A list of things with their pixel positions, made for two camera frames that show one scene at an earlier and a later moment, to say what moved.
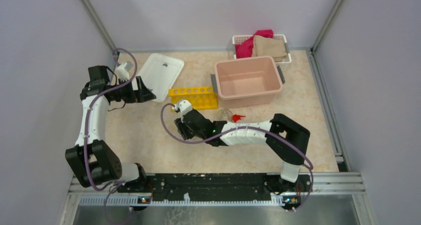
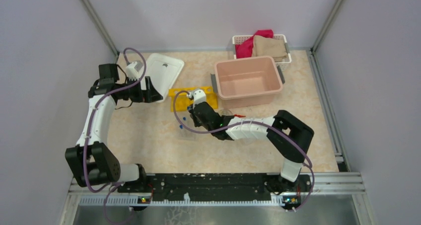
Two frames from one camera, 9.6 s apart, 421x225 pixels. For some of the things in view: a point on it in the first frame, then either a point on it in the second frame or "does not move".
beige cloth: x=275 y=48 does not move
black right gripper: x=181 y=129 -> x=193 y=117
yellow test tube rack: x=199 y=98 does not move
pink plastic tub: x=247 y=82 does not move
